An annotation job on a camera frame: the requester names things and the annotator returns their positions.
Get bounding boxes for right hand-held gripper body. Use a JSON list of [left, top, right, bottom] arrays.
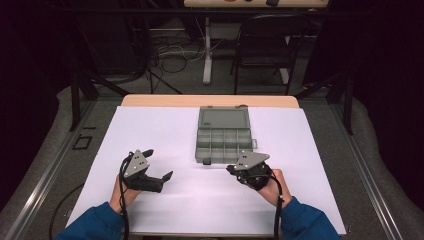
[[234, 151, 273, 192]]

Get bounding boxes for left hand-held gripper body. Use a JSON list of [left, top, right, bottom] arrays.
[[120, 149, 164, 194]]

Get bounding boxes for grey transparent compartment box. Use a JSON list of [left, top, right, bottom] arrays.
[[194, 105, 259, 166]]

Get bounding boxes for person's left hand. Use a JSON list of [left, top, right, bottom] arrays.
[[109, 176, 143, 214]]

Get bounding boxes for person's right hand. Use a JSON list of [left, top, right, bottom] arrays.
[[259, 168, 294, 209]]

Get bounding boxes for white paper sheet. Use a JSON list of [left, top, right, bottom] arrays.
[[64, 105, 348, 237]]

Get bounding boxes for black tripod legs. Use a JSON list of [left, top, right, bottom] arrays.
[[146, 68, 184, 96]]

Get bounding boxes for black metal stand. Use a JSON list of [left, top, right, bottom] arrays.
[[294, 71, 356, 136], [68, 69, 130, 133]]

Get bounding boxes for wooden desk with white legs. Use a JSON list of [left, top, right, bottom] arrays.
[[183, 0, 331, 86]]

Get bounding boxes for black folding chair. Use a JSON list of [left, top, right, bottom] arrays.
[[229, 13, 312, 96]]

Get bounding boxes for black curtain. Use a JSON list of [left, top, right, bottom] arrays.
[[0, 0, 78, 209], [309, 0, 424, 214]]

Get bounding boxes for black metal crossbar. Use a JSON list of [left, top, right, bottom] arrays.
[[49, 7, 368, 16]]

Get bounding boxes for left hand-held gripper cable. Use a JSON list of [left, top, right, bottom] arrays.
[[118, 156, 132, 240]]

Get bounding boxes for hand-held gripper cable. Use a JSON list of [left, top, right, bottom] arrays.
[[118, 156, 132, 240], [269, 172, 285, 240]]

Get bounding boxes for right hand-held gripper cable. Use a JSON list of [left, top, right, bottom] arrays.
[[269, 172, 285, 240]]

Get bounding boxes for black floor cable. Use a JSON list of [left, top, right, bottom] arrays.
[[48, 182, 86, 240]]

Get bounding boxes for aluminium floor rail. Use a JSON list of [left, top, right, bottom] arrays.
[[4, 99, 98, 240], [328, 101, 405, 240]]

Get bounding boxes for tangle of floor cables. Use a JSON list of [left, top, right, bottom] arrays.
[[146, 16, 222, 75]]

